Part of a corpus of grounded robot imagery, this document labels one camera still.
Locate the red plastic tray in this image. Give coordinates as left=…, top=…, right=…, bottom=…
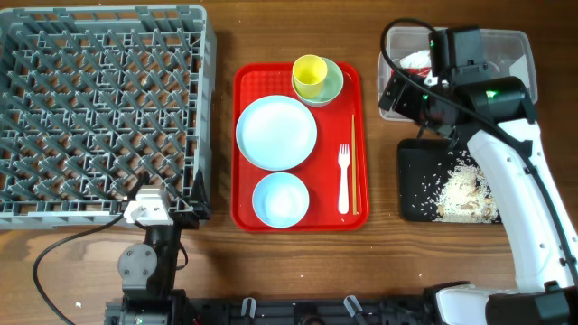
left=231, top=62, right=369, bottom=232

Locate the white napkin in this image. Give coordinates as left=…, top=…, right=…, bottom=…
left=400, top=50, right=432, bottom=70

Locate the clear plastic bin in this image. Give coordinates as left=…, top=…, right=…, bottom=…
left=386, top=26, right=538, bottom=103

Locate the leftover rice with scraps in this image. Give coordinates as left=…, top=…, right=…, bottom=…
left=411, top=150, right=499, bottom=224

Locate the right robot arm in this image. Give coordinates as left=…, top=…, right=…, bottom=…
left=379, top=71, right=577, bottom=324

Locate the red snack wrapper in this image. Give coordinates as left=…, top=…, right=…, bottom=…
left=406, top=67, right=431, bottom=78

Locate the grey dishwasher rack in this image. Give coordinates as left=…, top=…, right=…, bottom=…
left=1, top=5, right=217, bottom=230

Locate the wooden chopstick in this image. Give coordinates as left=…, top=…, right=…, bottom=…
left=351, top=115, right=359, bottom=216

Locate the black plastic tray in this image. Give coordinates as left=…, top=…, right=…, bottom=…
left=397, top=139, right=468, bottom=222

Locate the small light blue bowl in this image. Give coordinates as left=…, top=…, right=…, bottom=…
left=251, top=172, right=310, bottom=229

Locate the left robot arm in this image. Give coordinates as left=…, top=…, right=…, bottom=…
left=107, top=172, right=207, bottom=324

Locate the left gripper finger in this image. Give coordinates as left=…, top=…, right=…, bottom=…
left=128, top=172, right=149, bottom=199
left=189, top=169, right=210, bottom=209

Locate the yellow plastic cup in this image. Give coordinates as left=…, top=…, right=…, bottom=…
left=292, top=54, right=328, bottom=98

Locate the large light blue plate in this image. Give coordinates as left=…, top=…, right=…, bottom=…
left=235, top=95, right=318, bottom=172

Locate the light green bowl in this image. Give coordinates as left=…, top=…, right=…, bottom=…
left=292, top=57, right=344, bottom=107

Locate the white plastic fork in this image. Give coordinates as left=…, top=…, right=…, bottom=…
left=338, top=144, right=350, bottom=215

